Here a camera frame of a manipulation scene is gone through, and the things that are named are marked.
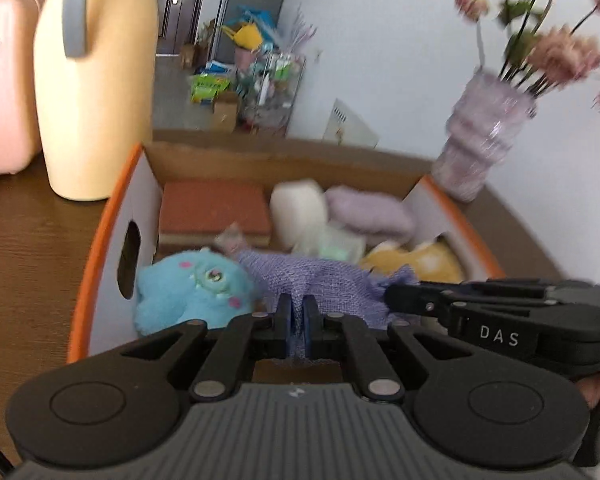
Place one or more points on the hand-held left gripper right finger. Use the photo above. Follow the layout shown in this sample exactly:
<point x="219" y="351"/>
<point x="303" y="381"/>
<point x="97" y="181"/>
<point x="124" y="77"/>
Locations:
<point x="310" y="325"/>

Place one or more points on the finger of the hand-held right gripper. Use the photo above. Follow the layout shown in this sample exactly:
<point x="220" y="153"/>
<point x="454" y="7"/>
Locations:
<point x="520" y="290"/>
<point x="420" y="300"/>

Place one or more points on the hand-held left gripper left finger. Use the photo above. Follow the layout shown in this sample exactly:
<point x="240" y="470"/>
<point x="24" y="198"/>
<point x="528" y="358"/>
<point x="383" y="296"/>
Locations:
<point x="283" y="325"/>

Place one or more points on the purple gauze cloth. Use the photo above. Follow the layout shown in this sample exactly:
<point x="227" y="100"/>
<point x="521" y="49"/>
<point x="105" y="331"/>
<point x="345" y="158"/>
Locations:
<point x="325" y="280"/>

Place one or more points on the purple fluffy towel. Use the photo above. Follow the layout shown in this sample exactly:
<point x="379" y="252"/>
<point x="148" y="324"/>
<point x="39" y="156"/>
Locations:
<point x="370" y="215"/>

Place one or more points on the cardboard box with orange rim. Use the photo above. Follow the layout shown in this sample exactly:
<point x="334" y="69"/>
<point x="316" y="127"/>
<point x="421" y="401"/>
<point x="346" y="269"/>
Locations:
<point x="145" y="200"/>

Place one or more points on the yellow plush toy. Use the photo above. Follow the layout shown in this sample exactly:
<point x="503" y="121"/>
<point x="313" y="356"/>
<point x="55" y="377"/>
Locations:
<point x="420" y="262"/>

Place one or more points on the green and white cloth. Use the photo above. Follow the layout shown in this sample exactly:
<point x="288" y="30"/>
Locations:
<point x="332" y="245"/>

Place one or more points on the blue plush toy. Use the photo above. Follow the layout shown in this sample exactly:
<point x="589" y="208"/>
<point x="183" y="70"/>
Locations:
<point x="180" y="290"/>

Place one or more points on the white fluffy cloth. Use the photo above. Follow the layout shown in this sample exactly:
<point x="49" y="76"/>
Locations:
<point x="297" y="210"/>

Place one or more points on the orange foam pad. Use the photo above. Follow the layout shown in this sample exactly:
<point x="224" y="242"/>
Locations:
<point x="212" y="207"/>

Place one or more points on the purple ribbed vase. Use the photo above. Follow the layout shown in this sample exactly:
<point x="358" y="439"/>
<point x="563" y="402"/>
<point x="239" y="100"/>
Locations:
<point x="480" y="135"/>

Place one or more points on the white flat panel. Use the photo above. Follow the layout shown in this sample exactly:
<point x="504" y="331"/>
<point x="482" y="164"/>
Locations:
<point x="352" y="127"/>

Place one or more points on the brown cardboard carton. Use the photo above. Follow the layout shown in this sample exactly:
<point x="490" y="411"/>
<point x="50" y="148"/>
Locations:
<point x="226" y="115"/>

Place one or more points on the pink artificial flower bouquet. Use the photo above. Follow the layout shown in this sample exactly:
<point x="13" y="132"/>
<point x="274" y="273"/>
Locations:
<point x="560" y="50"/>

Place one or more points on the green plastic bag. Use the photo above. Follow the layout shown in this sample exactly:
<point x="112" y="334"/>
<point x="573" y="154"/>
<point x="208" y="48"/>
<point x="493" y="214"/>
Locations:
<point x="207" y="87"/>

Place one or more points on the yellow bag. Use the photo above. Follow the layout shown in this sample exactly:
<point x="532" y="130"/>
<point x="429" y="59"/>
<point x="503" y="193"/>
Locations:
<point x="245" y="35"/>

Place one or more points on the pale dried branches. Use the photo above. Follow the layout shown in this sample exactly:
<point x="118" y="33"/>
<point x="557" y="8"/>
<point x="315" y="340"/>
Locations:
<point x="300" y="30"/>

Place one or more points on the dark door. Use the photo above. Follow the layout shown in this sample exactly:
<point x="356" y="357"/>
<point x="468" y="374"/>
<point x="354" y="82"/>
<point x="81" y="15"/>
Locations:
<point x="180" y="0"/>

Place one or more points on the pink suitcase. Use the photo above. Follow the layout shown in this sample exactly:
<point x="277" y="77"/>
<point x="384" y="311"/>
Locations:
<point x="2" y="80"/>

